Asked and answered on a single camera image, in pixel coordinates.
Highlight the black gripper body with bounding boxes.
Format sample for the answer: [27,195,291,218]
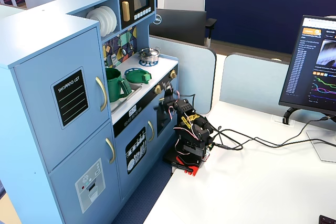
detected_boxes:
[160,89,182,115]

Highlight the silver monitor stand base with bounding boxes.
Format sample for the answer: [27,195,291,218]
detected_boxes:
[305,126,336,163]

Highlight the gold oven door handle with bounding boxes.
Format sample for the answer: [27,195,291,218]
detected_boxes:
[147,120,155,143]

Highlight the gold fridge door handle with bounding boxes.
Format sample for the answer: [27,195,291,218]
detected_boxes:
[94,76,108,112]
[105,137,117,165]

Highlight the desk cable grommet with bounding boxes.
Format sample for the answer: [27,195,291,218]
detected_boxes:
[271,115,295,127]

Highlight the black keyboard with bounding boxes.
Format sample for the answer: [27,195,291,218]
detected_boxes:
[318,214,336,224]

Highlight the yellow cable sleeve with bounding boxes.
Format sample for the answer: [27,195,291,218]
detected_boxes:
[182,114,201,127]

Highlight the light blue desk divider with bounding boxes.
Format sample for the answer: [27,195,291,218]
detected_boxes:
[219,52,291,112]
[149,36,217,115]

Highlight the black cable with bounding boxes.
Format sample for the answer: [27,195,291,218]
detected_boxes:
[209,115,332,152]
[214,129,336,148]

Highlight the green plastic pitcher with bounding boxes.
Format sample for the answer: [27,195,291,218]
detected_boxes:
[104,67,133,103]

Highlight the toy microwave door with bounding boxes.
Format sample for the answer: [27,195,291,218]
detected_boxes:
[118,0,155,29]

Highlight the steel toy sink basin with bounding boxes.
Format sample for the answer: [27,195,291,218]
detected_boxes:
[109,83,143,115]

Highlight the computer monitor with lit screen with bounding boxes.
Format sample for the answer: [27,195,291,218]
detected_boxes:
[278,14,336,117]

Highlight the small steel pot with lid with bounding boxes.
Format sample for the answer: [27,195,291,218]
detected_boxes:
[138,46,162,63]

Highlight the green round bowl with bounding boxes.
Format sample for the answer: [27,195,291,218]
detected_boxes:
[124,67,153,84]

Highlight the red and black table clamp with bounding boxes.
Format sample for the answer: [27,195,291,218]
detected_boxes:
[162,153,208,177]

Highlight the blue wooden toy kitchen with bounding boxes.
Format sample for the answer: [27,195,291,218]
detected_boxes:
[0,0,180,224]

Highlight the white toy plate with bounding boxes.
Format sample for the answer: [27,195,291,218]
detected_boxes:
[106,5,118,32]
[98,6,112,36]
[86,8,105,37]

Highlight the black Dell monitor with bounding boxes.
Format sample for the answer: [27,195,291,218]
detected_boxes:
[149,8,207,47]

